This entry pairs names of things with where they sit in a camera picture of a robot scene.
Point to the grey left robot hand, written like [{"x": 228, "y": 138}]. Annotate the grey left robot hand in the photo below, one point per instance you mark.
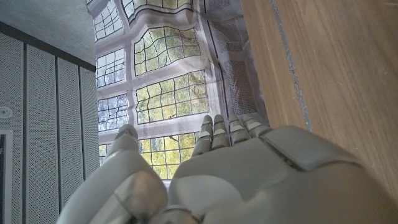
[{"x": 248, "y": 177}]

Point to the printed window backdrop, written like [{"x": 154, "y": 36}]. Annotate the printed window backdrop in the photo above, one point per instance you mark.
[{"x": 168, "y": 93}]

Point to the white round ceiling sensor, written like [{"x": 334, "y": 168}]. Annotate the white round ceiling sensor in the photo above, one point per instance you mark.
[{"x": 4, "y": 112}]

